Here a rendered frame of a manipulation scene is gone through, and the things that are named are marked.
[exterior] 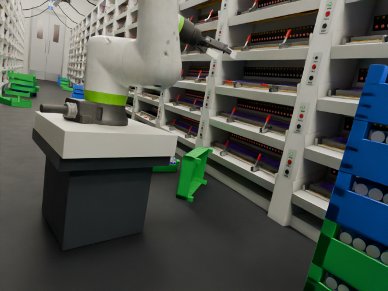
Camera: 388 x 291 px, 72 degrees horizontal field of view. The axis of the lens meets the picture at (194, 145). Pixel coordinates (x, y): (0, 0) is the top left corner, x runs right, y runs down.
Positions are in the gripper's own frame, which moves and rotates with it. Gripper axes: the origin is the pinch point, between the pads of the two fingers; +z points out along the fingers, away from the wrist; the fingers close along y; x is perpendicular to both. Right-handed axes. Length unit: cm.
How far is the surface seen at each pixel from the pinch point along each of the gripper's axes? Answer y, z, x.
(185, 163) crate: 8, -5, -52
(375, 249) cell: 91, -23, -42
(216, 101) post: -30.3, 25.5, -17.1
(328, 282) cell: 87, -22, -50
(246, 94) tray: -1.7, 21.9, -11.0
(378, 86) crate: 86, -29, -20
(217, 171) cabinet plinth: -16, 35, -56
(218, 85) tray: -29.0, 22.0, -8.0
